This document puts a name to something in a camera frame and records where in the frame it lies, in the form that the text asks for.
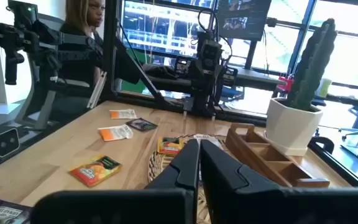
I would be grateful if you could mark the dark computer monitor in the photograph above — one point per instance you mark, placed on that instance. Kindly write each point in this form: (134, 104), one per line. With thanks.
(244, 21)

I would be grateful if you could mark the wooden tea organizer box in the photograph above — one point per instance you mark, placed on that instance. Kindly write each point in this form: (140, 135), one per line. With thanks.
(259, 155)

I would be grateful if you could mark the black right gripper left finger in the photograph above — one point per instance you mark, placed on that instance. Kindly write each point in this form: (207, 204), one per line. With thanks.
(179, 177)

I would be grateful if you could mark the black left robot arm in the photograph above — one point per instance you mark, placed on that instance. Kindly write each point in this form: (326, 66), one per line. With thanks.
(202, 99)

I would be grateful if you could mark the white rods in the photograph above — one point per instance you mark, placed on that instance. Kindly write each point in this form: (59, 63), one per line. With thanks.
(96, 91)

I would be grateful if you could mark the pale green cup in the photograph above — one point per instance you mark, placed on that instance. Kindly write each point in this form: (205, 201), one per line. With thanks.
(325, 88)

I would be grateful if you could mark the small red object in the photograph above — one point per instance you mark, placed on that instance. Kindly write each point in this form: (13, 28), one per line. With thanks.
(286, 84)

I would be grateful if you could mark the black clamp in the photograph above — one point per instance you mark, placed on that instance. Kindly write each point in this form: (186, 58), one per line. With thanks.
(329, 143)

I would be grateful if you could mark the round woven straw placemat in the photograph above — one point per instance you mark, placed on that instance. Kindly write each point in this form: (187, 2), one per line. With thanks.
(158, 165)

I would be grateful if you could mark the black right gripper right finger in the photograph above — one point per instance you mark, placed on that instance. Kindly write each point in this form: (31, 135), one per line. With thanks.
(225, 180)

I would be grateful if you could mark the dark office desk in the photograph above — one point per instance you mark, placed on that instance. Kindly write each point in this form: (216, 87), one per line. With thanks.
(253, 79)

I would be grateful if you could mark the person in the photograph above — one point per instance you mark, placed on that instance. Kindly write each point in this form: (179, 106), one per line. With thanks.
(79, 62)

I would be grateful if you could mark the orange Ahmad mango tea packet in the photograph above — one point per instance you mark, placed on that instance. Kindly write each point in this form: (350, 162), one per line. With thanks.
(95, 170)
(170, 145)

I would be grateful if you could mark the white plant pot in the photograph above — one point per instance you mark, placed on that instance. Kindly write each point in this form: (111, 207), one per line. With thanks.
(291, 130)

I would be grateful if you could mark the green cactus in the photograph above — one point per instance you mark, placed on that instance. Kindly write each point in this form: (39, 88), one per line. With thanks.
(312, 62)

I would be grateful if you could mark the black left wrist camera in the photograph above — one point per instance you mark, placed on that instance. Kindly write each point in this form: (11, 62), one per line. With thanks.
(210, 49)

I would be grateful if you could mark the large computer monitor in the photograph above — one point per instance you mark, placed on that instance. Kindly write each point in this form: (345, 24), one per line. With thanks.
(154, 31)

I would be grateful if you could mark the dark blue Ahmad tea packet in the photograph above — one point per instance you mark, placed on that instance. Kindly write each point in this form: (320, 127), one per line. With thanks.
(2, 213)
(141, 124)

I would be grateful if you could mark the black boxy depth camera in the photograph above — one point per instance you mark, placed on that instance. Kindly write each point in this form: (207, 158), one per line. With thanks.
(2, 143)

